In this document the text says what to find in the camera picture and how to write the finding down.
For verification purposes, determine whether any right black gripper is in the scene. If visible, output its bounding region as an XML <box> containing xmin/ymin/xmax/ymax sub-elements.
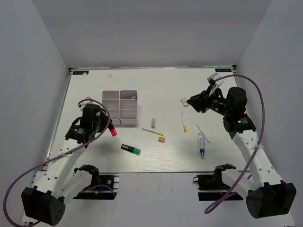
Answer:
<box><xmin>187</xmin><ymin>85</ymin><xmax>232</xmax><ymax>116</ymax></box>

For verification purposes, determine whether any pink black highlighter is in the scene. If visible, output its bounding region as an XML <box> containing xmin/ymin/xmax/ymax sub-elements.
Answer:
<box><xmin>108</xmin><ymin>123</ymin><xmax>117</xmax><ymax>137</ymax></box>

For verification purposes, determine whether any orange capped white marker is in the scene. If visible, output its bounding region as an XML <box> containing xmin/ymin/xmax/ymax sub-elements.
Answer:
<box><xmin>181</xmin><ymin>112</ymin><xmax>187</xmax><ymax>132</ymax></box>

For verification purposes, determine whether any green black highlighter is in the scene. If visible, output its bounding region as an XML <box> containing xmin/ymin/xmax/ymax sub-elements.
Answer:
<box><xmin>121</xmin><ymin>144</ymin><xmax>141</xmax><ymax>155</ymax></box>

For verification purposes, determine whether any yellow capped white marker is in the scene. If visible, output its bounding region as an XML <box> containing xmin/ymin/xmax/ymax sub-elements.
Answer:
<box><xmin>142</xmin><ymin>128</ymin><xmax>164</xmax><ymax>136</ymax></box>

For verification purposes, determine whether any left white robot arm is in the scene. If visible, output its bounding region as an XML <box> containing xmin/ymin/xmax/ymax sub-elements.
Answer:
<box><xmin>21</xmin><ymin>103</ymin><xmax>112</xmax><ymax>226</ymax></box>

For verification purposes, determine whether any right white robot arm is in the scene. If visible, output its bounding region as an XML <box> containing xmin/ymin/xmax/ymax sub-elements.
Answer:
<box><xmin>187</xmin><ymin>87</ymin><xmax>296</xmax><ymax>218</ymax></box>

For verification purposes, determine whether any white boxed eraser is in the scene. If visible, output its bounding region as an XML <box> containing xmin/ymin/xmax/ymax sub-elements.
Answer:
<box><xmin>180</xmin><ymin>98</ymin><xmax>189</xmax><ymax>107</ymax></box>

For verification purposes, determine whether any left white organizer box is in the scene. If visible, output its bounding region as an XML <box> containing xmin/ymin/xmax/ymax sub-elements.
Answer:
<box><xmin>102</xmin><ymin>90</ymin><xmax>121</xmax><ymax>126</ymax></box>

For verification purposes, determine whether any white organizer box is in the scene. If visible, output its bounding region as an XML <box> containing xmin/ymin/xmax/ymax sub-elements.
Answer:
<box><xmin>102</xmin><ymin>90</ymin><xmax>121</xmax><ymax>126</ymax></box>
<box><xmin>119</xmin><ymin>90</ymin><xmax>138</xmax><ymax>125</ymax></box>

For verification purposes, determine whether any pale yellow capped marker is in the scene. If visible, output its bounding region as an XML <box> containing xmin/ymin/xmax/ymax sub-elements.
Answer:
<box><xmin>196</xmin><ymin>123</ymin><xmax>211</xmax><ymax>143</ymax></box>

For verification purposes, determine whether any right white organizer box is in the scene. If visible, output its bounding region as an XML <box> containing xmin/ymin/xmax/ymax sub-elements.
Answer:
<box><xmin>119</xmin><ymin>90</ymin><xmax>138</xmax><ymax>125</ymax></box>

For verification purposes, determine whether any right blue corner label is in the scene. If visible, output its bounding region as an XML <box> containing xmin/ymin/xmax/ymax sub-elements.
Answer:
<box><xmin>215</xmin><ymin>68</ymin><xmax>232</xmax><ymax>73</ymax></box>

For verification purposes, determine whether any blue corner label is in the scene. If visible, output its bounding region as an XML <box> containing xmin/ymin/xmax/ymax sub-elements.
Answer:
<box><xmin>215</xmin><ymin>68</ymin><xmax>232</xmax><ymax>73</ymax></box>
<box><xmin>72</xmin><ymin>70</ymin><xmax>89</xmax><ymax>75</ymax></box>

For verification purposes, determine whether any clear glue bottle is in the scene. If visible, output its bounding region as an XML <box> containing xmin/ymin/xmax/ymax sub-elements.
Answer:
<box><xmin>197</xmin><ymin>133</ymin><xmax>205</xmax><ymax>158</ymax></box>

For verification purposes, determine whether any grey dirty eraser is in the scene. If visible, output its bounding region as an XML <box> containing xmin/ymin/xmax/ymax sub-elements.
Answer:
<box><xmin>151</xmin><ymin>118</ymin><xmax>156</xmax><ymax>129</ymax></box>

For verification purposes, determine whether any left blue corner label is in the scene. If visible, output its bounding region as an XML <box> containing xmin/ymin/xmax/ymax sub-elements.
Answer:
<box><xmin>72</xmin><ymin>70</ymin><xmax>89</xmax><ymax>75</ymax></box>

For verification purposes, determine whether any small tan eraser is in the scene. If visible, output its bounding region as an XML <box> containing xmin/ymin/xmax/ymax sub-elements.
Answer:
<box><xmin>158</xmin><ymin>137</ymin><xmax>165</xmax><ymax>143</ymax></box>

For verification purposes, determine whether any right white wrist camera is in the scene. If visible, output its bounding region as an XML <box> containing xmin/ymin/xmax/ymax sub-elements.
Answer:
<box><xmin>207</xmin><ymin>72</ymin><xmax>223</xmax><ymax>96</ymax></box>

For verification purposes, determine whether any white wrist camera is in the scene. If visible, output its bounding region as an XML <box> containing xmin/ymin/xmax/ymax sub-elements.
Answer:
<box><xmin>207</xmin><ymin>72</ymin><xmax>223</xmax><ymax>96</ymax></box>
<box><xmin>77</xmin><ymin>96</ymin><xmax>93</xmax><ymax>112</ymax></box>

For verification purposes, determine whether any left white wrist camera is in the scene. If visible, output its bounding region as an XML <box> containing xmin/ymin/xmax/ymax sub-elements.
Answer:
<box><xmin>77</xmin><ymin>96</ymin><xmax>93</xmax><ymax>112</ymax></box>

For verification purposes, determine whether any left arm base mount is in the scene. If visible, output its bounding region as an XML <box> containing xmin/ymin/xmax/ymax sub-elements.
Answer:
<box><xmin>73</xmin><ymin>173</ymin><xmax>120</xmax><ymax>200</ymax></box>

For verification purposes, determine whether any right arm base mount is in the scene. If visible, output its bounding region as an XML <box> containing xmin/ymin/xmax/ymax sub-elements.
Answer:
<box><xmin>193</xmin><ymin>174</ymin><xmax>230</xmax><ymax>201</ymax></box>

